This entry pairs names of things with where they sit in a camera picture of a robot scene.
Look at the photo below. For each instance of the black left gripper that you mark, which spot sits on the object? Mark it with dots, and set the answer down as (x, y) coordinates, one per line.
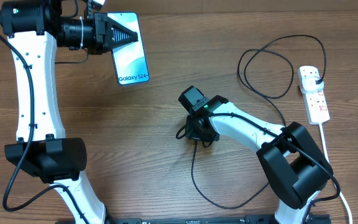
(104, 27)

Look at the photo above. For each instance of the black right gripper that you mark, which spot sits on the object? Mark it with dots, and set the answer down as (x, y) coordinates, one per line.
(192, 133)

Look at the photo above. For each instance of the blue smartphone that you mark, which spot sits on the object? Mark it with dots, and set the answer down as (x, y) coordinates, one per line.
(129, 60)

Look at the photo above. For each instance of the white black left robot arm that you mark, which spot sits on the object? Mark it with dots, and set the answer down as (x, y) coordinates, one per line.
(34, 30)

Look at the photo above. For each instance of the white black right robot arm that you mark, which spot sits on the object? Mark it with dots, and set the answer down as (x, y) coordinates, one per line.
(294, 166)

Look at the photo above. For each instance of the white charger plug adapter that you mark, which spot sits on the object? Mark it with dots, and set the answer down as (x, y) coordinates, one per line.
(308, 85)

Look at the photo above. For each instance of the white power strip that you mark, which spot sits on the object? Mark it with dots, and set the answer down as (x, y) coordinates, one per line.
(315, 103)

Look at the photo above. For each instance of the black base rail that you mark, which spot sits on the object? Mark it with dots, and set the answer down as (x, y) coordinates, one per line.
(248, 219)

